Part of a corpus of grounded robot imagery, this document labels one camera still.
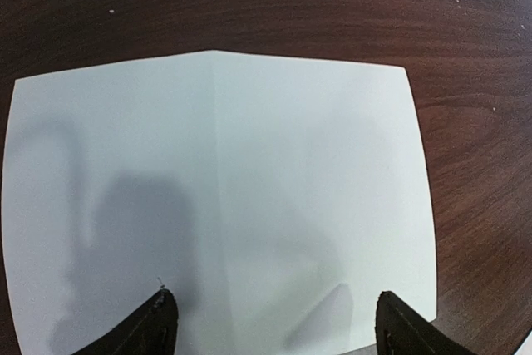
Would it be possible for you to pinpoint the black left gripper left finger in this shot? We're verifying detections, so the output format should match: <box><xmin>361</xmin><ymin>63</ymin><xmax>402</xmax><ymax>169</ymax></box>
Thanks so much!
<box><xmin>76</xmin><ymin>288</ymin><xmax>179</xmax><ymax>355</ymax></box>

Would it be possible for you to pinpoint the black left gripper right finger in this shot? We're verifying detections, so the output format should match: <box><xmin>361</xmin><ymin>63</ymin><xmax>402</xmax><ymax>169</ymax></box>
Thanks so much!
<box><xmin>375</xmin><ymin>291</ymin><xmax>474</xmax><ymax>355</ymax></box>

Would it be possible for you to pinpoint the cream spare paper sheet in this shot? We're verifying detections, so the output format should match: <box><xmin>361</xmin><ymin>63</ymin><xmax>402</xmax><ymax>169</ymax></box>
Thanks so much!
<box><xmin>2</xmin><ymin>51</ymin><xmax>437</xmax><ymax>354</ymax></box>

